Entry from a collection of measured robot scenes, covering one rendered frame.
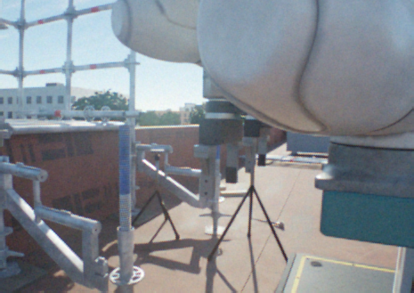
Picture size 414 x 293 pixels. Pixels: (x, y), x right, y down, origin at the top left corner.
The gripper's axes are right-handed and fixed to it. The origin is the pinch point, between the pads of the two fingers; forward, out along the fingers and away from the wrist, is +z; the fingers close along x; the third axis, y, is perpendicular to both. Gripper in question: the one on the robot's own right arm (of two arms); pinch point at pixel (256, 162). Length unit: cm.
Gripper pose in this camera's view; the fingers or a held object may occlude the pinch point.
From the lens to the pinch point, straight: 88.6
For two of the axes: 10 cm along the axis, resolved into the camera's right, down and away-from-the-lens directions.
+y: 9.0, 0.5, -4.3
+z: -0.2, 10.0, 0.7
